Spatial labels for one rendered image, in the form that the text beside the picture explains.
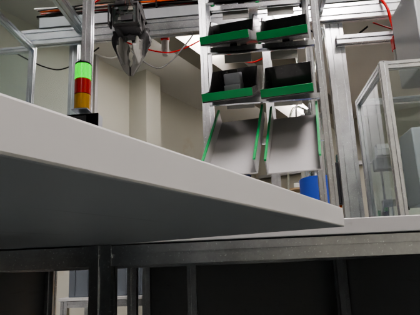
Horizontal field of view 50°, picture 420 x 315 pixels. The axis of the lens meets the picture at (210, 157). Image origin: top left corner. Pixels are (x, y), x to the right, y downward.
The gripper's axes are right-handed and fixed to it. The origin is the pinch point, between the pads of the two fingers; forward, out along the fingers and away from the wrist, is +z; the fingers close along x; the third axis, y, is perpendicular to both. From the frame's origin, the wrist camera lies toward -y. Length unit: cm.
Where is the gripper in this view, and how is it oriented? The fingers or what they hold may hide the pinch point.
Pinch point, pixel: (131, 72)
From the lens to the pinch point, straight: 109.3
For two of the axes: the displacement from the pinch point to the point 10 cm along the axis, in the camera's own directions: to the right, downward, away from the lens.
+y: -1.0, -2.3, -9.7
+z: 0.4, 9.7, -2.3
